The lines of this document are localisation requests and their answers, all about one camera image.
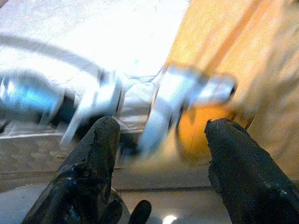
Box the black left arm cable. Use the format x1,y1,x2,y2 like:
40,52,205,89
0,34,106,77

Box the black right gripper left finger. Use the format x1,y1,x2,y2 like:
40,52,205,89
21,116,123,224

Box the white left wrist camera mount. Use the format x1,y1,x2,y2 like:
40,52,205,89
60,67,124,150

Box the yellow cartoon egg quilt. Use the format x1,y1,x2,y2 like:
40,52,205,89
140,0,299,187

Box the white mattress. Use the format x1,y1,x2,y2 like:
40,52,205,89
0,0,190,138

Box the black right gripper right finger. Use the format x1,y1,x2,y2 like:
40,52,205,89
204,118,299,224

